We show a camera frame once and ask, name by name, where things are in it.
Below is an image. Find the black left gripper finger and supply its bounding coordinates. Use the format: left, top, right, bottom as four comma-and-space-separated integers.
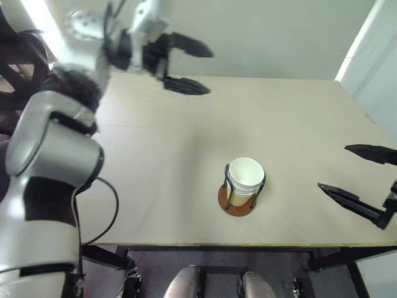
163, 76, 212, 96
172, 32, 215, 58

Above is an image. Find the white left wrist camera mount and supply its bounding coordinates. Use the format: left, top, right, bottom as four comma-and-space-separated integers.
128, 0, 170, 74

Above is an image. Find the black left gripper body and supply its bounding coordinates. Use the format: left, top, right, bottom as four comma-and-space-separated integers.
141, 32, 176, 80

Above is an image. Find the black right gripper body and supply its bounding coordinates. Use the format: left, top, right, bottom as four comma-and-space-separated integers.
383, 179, 397, 215

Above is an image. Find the brown cup holder stand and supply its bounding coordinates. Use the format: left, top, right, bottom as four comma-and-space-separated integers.
218, 163, 267, 217

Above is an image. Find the silver rounded shape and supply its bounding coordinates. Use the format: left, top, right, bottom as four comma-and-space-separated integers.
164, 264, 206, 298
238, 271, 277, 298

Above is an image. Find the black metal table frame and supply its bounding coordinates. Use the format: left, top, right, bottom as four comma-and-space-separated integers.
82, 243, 397, 298

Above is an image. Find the orange and white paper cup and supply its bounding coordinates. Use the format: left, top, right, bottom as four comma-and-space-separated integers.
228, 183, 264, 195
228, 157, 265, 189
227, 186, 260, 207

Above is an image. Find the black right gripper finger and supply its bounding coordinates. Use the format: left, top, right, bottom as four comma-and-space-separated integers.
344, 143, 397, 166
317, 183, 392, 230

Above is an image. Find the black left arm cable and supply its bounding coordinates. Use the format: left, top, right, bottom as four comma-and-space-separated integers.
74, 176, 120, 298

